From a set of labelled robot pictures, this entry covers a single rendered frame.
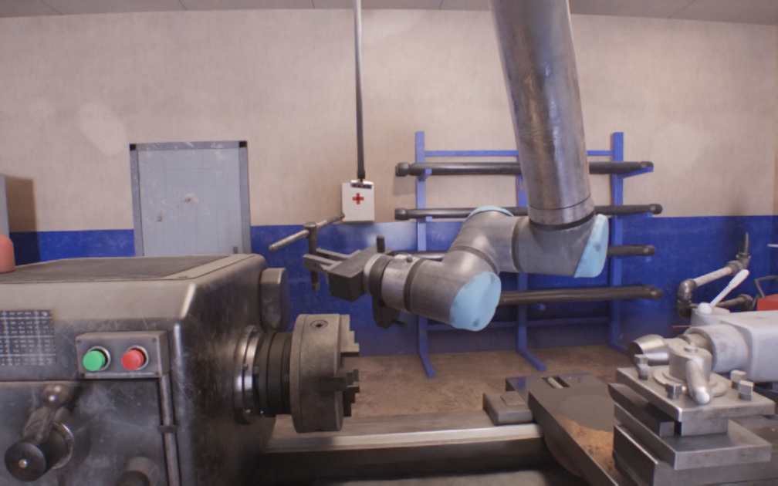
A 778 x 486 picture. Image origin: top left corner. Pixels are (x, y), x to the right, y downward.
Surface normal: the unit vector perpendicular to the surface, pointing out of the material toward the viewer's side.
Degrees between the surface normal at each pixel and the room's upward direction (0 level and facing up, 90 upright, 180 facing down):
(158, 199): 90
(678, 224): 90
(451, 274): 39
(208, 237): 90
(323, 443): 48
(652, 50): 90
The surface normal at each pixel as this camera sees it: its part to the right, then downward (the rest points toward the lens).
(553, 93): -0.03, 0.46
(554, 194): -0.36, 0.52
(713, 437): -0.02, -1.00
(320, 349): 0.04, -0.60
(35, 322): 0.06, 0.07
